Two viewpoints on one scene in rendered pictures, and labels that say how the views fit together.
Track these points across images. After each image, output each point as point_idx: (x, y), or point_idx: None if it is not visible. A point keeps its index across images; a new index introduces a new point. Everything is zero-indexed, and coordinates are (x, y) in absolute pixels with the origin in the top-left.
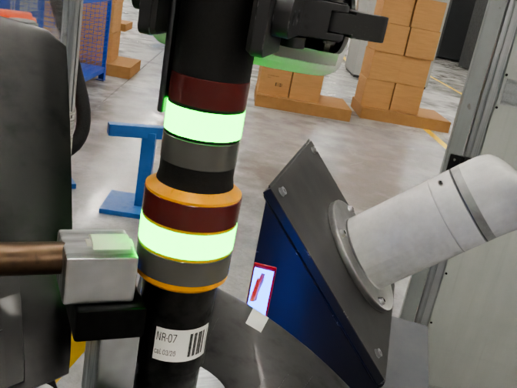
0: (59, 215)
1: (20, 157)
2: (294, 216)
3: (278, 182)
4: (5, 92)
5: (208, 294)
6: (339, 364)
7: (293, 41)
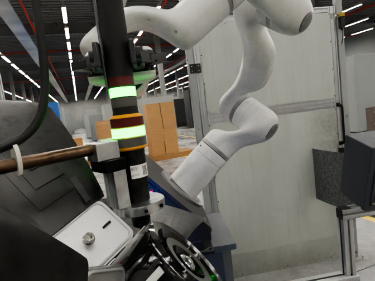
0: None
1: (54, 139)
2: (149, 175)
3: None
4: None
5: (143, 150)
6: None
7: (141, 63)
